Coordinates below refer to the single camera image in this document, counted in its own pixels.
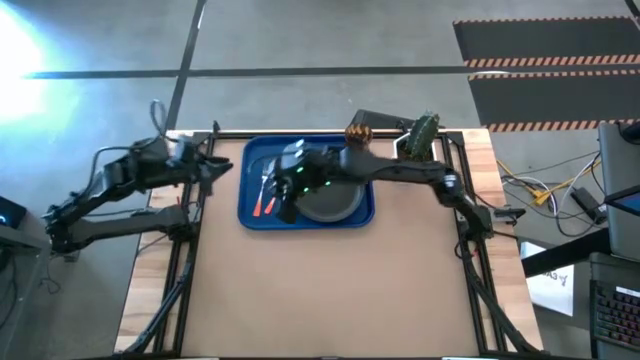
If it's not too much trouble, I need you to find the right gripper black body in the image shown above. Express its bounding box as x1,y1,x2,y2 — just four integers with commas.
273,140,347,198

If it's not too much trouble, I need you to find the black aluminium table frame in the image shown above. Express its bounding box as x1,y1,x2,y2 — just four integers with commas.
112,119,546,357

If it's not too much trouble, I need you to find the orange-handled metal spoon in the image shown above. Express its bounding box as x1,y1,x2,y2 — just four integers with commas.
263,174,281,217

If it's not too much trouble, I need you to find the orange-handled metal fork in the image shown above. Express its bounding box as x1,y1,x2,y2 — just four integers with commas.
251,168,272,218

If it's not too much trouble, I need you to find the amber faceted plastic cup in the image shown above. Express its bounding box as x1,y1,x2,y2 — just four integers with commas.
344,123,374,150

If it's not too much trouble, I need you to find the yellow cable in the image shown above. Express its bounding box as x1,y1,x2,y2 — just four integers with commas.
497,158,601,206

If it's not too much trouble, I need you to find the black power adapter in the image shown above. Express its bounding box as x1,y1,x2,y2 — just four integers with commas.
569,186,607,224

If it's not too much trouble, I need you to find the black angular floor object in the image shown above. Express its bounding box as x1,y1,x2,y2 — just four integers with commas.
349,108,419,132

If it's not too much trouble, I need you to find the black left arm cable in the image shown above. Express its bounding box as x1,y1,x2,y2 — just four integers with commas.
88,98,171,189

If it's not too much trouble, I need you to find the white printed paper bag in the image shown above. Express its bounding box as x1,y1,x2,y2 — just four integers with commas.
519,241,576,317

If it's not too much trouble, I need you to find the backlit mechanical keyboard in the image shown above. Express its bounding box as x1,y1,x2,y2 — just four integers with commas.
589,279,640,354

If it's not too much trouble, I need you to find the black device with blue light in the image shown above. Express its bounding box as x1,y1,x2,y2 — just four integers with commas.
0,195,29,230

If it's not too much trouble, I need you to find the blue plastic tray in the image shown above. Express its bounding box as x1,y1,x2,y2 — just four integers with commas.
237,134,376,231

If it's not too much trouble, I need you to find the black hazard-striped floor mat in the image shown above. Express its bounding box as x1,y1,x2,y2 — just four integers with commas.
467,69,640,132
452,16,640,69

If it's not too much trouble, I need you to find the green cactus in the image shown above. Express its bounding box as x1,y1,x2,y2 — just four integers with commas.
403,112,441,161

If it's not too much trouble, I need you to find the black desk leg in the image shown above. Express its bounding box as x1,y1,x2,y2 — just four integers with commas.
522,227,614,279

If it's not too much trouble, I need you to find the dark grey equipment case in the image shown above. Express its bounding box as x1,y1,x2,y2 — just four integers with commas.
597,122,640,264

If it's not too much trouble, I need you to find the black round plate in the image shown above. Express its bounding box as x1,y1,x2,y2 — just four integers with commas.
295,177,367,224

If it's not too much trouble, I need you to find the black-framed blue screen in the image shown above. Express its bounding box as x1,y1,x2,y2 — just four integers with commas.
603,185,640,217

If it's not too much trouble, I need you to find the grey metal desk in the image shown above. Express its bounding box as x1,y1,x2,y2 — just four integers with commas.
0,224,81,264

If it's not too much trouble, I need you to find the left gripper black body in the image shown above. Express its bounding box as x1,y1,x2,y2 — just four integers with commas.
174,138,214,197

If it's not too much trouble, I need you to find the tan table mat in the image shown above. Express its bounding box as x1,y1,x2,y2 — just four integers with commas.
180,135,482,358

